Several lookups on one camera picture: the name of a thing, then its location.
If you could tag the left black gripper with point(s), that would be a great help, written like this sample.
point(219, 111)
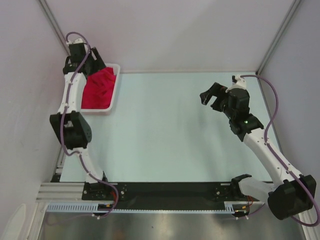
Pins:
point(98, 64)

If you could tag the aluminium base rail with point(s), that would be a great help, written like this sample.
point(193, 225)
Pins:
point(54, 191)

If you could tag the slotted cable duct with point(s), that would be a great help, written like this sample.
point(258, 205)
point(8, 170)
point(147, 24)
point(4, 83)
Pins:
point(68, 207)

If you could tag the red t shirt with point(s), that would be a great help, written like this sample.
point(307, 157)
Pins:
point(99, 88)

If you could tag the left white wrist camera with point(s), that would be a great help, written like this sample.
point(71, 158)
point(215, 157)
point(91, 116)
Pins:
point(76, 41)

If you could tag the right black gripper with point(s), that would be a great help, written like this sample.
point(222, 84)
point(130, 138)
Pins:
point(216, 89)

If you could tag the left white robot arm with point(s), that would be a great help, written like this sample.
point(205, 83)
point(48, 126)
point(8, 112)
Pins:
point(69, 125)

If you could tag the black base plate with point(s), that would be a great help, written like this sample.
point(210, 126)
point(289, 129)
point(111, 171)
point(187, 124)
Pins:
point(177, 196)

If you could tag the white plastic laundry basket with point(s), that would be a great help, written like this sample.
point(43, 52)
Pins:
point(107, 111)

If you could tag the right aluminium frame post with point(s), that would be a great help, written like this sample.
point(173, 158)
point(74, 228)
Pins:
point(279, 35)

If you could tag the aluminium frame post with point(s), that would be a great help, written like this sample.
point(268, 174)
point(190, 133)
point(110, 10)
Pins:
point(46, 10)
point(279, 35)

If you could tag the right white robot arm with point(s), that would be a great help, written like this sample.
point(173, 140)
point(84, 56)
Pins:
point(290, 192)

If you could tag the left aluminium frame post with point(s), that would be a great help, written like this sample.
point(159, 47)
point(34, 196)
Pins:
point(46, 10)

